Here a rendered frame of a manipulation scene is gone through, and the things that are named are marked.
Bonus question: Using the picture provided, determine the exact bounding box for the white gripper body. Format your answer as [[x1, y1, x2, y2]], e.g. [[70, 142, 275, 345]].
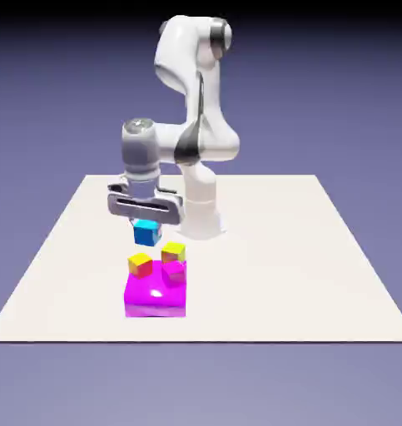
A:
[[107, 191, 184, 225]]

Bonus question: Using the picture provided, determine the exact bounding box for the small blue cube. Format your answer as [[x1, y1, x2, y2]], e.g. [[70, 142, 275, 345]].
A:
[[132, 218, 163, 248]]

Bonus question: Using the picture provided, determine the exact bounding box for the small yellow cube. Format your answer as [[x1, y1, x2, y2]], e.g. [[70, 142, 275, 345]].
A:
[[127, 252, 154, 280], [160, 241, 187, 265]]

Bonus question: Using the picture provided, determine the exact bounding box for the small magenta cube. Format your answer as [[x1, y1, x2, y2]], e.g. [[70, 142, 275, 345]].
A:
[[161, 260, 187, 287]]

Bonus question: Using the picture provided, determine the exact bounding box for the large magenta box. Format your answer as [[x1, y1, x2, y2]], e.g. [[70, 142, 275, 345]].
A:
[[123, 260, 187, 319]]

